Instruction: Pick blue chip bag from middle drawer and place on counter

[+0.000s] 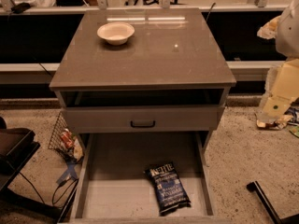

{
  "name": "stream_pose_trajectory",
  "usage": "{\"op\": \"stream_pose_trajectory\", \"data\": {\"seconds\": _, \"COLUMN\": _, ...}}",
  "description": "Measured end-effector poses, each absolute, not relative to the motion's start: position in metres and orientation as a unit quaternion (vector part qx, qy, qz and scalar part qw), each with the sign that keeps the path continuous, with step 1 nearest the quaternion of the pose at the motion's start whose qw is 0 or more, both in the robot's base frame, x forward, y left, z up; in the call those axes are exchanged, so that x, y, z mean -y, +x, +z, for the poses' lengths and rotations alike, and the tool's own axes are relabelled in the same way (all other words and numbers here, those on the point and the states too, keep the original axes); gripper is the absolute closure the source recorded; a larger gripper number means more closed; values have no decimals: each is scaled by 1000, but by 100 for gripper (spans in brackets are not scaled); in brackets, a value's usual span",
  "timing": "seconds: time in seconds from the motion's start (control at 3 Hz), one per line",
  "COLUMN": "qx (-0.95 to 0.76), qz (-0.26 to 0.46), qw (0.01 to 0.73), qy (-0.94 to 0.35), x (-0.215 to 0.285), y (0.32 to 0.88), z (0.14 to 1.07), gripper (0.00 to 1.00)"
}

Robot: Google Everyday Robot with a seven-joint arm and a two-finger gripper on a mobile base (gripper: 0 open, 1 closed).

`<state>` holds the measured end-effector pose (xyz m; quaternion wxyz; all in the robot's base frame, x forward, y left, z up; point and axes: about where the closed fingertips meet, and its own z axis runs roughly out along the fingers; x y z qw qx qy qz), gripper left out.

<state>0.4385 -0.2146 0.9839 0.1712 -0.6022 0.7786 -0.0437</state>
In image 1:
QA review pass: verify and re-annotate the blue snack packet on floor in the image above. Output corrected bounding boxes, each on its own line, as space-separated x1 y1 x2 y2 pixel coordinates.
285 107 299 124

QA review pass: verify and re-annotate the open grey middle drawer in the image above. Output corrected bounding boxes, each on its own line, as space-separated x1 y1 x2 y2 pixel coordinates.
65 132 231 224

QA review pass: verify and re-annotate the wire mesh basket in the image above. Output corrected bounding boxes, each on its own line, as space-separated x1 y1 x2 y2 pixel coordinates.
49 114 83 163

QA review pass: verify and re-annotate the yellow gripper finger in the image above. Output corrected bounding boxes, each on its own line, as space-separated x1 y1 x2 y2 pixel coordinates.
257 16 280 39
256 59 299 128

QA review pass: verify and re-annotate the black metal leg right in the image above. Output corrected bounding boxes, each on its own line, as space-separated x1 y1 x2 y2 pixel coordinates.
247 181 299 224

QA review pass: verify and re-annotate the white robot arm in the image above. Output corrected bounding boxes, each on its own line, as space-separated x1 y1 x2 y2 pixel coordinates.
257 0 299 128

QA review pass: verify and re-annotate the green snack packet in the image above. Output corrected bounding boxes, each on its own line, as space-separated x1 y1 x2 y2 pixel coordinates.
290 126 299 138

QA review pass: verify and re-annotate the blue Kettle chip bag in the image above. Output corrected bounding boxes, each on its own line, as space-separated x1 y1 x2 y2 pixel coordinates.
144 161 191 216

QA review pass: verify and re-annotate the white paper bowl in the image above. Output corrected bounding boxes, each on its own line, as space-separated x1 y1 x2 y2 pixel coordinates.
97 22 135 46

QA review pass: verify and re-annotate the black drawer handle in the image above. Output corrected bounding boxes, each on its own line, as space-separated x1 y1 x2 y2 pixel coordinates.
130 120 156 129

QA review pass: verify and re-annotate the black cable on floor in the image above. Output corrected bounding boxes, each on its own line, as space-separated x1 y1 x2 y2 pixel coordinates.
18 171 79 207

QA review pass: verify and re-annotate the grey drawer cabinet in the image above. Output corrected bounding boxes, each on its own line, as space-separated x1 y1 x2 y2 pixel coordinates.
50 8 235 145

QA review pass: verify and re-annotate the closed grey top drawer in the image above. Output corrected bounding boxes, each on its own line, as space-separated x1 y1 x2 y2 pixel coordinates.
62 105 224 133

